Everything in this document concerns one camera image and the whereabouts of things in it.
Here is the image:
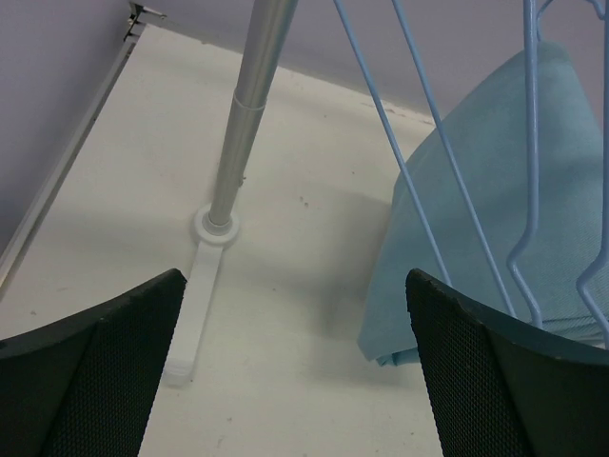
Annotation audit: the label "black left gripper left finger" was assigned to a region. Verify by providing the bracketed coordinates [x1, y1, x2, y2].
[1, 268, 187, 456]

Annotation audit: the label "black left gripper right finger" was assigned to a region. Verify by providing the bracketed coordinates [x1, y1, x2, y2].
[405, 269, 608, 456]

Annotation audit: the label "light blue trousers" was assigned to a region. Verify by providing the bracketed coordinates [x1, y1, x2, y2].
[358, 42, 602, 366]

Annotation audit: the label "blue wire hanger holding trousers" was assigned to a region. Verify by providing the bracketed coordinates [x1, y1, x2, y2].
[505, 0, 609, 348]

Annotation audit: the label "silver clothes rack with white feet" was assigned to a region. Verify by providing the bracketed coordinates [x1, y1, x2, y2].
[163, 1, 298, 387]

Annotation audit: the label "aluminium rail on table edge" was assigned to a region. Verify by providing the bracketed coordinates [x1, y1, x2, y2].
[1, 1, 147, 297]

